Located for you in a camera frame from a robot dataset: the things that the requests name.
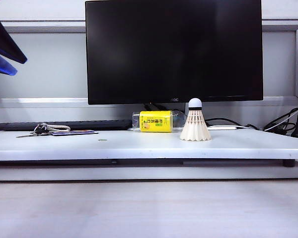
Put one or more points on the white flat device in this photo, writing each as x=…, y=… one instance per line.
x=223, y=128

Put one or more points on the white feather shuttlecock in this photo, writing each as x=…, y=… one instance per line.
x=195, y=127

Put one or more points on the black computer keyboard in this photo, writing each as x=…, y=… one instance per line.
x=15, y=125

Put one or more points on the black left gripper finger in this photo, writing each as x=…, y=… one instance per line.
x=3, y=42

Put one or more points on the yellow label plastic bottle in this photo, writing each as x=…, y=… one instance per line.
x=154, y=121

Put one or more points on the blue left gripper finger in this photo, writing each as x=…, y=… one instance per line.
x=0, y=65

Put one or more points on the blue key tag card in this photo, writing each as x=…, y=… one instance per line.
x=74, y=132

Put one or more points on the metal key bunch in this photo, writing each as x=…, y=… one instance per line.
x=39, y=130

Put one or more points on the black computer monitor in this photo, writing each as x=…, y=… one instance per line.
x=164, y=49

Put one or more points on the small round green sticker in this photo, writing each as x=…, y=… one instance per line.
x=102, y=140

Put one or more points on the black board foot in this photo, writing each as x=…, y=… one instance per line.
x=289, y=163

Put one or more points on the aluminium partition frame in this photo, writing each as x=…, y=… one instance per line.
x=39, y=29

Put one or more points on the white raised desk board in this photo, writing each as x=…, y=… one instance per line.
x=149, y=148

